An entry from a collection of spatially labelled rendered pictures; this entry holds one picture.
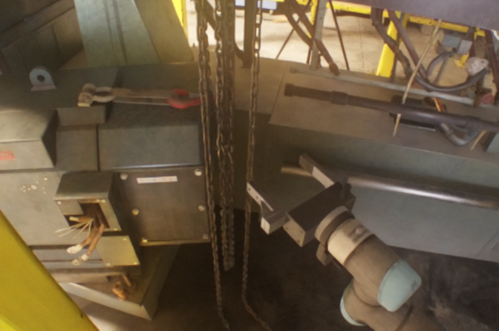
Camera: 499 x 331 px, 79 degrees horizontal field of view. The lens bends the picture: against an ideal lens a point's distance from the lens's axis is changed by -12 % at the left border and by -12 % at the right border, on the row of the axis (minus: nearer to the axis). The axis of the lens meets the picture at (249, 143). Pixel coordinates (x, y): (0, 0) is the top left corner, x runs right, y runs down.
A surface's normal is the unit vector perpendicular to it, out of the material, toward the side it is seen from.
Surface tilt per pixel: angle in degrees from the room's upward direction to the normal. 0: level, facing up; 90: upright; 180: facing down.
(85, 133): 45
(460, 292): 0
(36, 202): 90
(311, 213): 0
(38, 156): 90
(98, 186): 0
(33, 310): 90
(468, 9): 90
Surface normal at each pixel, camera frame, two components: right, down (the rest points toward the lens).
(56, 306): 0.97, 0.18
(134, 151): 0.11, -0.06
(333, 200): 0.04, -0.75
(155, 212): 0.11, 0.66
